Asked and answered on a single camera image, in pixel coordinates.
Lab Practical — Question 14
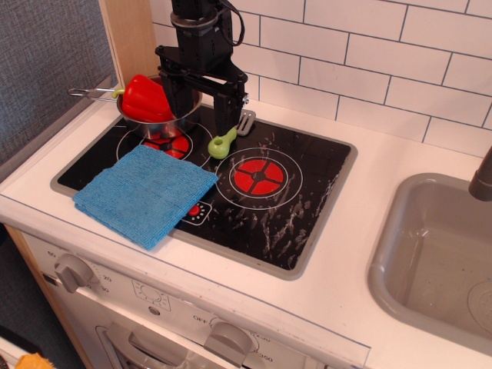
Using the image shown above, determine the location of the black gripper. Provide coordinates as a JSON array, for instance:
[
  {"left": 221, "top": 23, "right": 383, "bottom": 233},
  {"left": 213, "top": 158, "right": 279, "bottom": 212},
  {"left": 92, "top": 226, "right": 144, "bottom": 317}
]
[{"left": 155, "top": 22, "right": 248, "bottom": 135}]

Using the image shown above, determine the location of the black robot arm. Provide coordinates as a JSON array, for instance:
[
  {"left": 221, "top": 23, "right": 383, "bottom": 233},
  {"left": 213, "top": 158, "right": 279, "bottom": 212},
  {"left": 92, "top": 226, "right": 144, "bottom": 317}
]
[{"left": 155, "top": 1, "right": 248, "bottom": 136}]

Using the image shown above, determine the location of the blue microfiber cloth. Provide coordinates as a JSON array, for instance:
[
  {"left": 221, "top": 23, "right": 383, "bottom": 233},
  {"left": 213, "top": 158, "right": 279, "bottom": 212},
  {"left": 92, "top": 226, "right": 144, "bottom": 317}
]
[{"left": 73, "top": 145, "right": 218, "bottom": 251}]

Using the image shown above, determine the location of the black toy stove top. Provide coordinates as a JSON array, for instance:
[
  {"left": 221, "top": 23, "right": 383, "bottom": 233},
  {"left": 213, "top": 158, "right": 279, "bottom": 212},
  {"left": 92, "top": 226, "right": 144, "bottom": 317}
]
[{"left": 51, "top": 106, "right": 357, "bottom": 279}]

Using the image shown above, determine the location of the silver metal pot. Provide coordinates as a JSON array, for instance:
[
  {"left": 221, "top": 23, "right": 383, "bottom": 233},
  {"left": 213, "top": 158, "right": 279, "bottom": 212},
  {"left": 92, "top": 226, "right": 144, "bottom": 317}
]
[{"left": 68, "top": 76, "right": 200, "bottom": 139}]

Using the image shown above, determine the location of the red toy bell pepper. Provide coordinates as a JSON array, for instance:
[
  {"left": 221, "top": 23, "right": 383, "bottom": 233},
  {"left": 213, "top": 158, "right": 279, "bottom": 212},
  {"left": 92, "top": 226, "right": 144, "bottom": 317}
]
[{"left": 121, "top": 75, "right": 174, "bottom": 123}]

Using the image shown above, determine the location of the wooden side panel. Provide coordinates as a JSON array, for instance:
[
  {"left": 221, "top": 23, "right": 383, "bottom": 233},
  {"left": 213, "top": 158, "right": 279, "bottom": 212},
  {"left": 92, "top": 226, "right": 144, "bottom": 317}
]
[{"left": 98, "top": 0, "right": 158, "bottom": 87}]

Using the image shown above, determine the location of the grey left oven knob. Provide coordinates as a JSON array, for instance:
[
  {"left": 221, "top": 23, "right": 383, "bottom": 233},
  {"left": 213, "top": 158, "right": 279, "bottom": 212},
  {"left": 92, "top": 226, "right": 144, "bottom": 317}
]
[{"left": 55, "top": 254, "right": 94, "bottom": 294}]

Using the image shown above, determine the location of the grey oven knob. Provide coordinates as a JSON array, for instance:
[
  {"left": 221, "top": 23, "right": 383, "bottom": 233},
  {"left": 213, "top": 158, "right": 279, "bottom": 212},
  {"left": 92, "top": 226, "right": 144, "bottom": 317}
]
[
  {"left": 204, "top": 322, "right": 253, "bottom": 367},
  {"left": 55, "top": 254, "right": 94, "bottom": 294}
]

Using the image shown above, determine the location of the grey right oven knob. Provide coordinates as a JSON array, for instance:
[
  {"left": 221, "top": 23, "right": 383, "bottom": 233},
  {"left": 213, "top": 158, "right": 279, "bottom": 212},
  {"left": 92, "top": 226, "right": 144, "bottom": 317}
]
[{"left": 204, "top": 322, "right": 253, "bottom": 367}]

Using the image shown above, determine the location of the grey plastic sink basin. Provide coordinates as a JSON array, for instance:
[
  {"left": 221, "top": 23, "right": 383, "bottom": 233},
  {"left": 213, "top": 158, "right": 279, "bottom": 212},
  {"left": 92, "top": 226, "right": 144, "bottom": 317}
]
[{"left": 368, "top": 173, "right": 491, "bottom": 355}]

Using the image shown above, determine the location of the grey faucet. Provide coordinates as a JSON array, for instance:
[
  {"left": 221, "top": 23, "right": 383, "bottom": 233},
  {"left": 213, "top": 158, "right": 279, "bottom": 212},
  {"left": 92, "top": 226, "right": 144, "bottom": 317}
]
[{"left": 468, "top": 147, "right": 492, "bottom": 201}]

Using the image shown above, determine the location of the yellow plush object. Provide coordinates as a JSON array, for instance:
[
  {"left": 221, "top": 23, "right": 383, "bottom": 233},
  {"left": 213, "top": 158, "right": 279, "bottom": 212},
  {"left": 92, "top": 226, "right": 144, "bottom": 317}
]
[{"left": 15, "top": 353, "right": 55, "bottom": 369}]

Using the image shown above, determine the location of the green handled grey spatula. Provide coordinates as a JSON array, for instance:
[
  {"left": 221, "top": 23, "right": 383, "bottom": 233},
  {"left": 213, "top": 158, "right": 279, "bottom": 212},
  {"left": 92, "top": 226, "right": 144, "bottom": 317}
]
[{"left": 208, "top": 109, "right": 256, "bottom": 160}]

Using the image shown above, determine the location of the black cable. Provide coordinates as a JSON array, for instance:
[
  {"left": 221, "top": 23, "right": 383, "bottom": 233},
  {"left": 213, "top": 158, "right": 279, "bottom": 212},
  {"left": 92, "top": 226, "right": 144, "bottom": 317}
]
[{"left": 216, "top": 0, "right": 246, "bottom": 48}]

